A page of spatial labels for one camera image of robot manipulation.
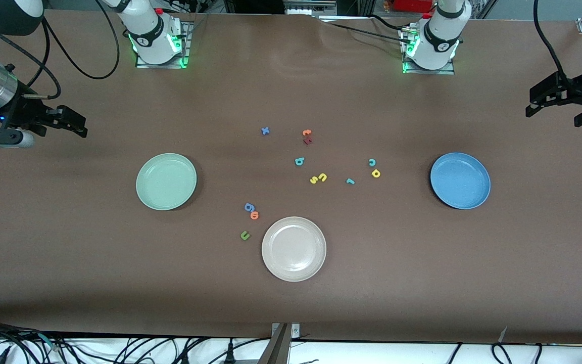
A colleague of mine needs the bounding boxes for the aluminium camera post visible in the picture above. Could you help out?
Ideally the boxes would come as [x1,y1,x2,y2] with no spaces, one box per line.
[258,323,301,364]

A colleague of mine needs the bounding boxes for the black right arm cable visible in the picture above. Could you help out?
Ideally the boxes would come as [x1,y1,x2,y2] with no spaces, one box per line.
[0,0,121,100]

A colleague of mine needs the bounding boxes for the red box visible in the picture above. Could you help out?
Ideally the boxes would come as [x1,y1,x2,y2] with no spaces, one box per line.
[392,0,434,13]

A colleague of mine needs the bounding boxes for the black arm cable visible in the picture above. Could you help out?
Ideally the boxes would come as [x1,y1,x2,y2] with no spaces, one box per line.
[532,0,570,81]
[0,0,121,100]

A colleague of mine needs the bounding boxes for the green plate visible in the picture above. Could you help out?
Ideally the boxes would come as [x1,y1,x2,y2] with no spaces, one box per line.
[136,153,198,211]

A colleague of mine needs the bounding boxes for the beige plate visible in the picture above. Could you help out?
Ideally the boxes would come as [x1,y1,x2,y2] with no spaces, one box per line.
[261,216,327,282]

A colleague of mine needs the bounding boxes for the thin black power cable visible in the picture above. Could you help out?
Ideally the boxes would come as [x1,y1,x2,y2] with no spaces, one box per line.
[327,22,406,40]

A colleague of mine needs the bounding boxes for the blue plate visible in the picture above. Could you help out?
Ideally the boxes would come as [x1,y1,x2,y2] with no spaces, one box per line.
[430,152,492,210]

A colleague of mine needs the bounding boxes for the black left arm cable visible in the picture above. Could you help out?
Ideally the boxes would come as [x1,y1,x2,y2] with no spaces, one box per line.
[532,0,570,81]

